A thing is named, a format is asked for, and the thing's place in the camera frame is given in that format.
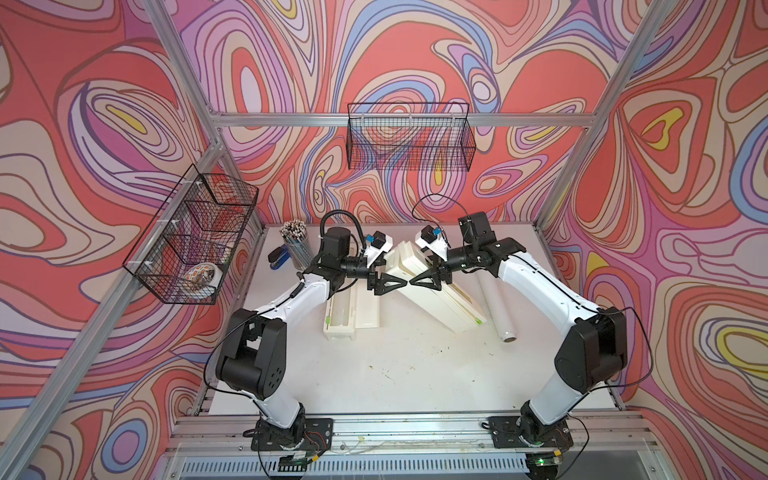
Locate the tape roll in basket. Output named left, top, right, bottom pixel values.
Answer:
left=181, top=262, right=222, bottom=299

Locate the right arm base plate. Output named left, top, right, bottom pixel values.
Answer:
left=480, top=415, right=574, bottom=451

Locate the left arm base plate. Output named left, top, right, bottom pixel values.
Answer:
left=248, top=417, right=334, bottom=453

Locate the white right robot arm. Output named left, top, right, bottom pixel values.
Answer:
left=410, top=212, right=628, bottom=447

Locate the black wire basket back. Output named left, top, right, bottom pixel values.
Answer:
left=346, top=100, right=477, bottom=172

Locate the cream plastic wrap dispenser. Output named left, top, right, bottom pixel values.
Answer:
left=323, top=281, right=381, bottom=340

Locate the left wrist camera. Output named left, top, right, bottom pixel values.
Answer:
left=364, top=231, right=393, bottom=268

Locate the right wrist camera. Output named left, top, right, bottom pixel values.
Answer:
left=415, top=225, right=449, bottom=260

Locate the black wire basket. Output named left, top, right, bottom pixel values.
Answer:
left=346, top=100, right=477, bottom=172
left=122, top=166, right=259, bottom=305

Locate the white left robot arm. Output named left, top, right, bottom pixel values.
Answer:
left=214, top=227, right=406, bottom=443

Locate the cup of pencils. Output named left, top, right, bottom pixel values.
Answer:
left=279, top=219, right=314, bottom=271

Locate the black wire basket left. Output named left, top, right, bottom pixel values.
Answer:
left=122, top=166, right=259, bottom=305

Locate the aluminium front rail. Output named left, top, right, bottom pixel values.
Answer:
left=153, top=411, right=677, bottom=479

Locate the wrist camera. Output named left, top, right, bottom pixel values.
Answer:
left=364, top=231, right=393, bottom=268
left=415, top=225, right=449, bottom=260

